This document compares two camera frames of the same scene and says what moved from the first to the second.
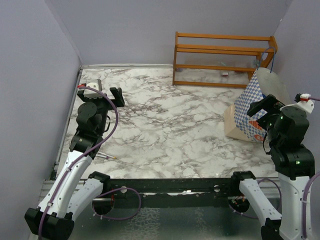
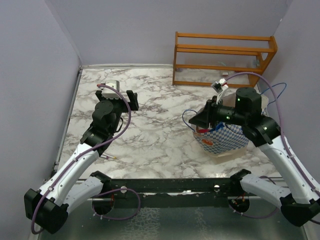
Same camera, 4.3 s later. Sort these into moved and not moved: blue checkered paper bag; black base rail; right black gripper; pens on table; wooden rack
Moved: blue checkered paper bag; right black gripper
Not moved: pens on table; wooden rack; black base rail
